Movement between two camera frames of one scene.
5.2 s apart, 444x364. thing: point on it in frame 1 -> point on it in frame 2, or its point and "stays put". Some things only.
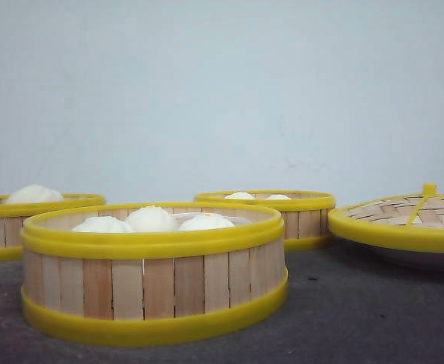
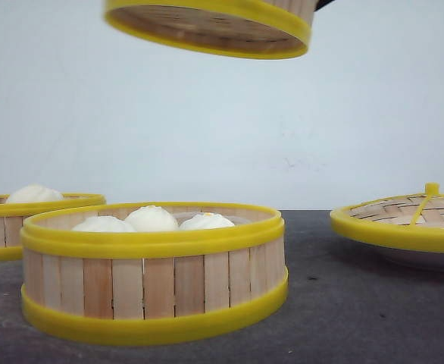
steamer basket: [304, 214] -> [252, 29]
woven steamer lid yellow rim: [429, 221] stays put
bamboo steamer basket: [1, 222] stays put
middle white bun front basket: [150, 219] stays put
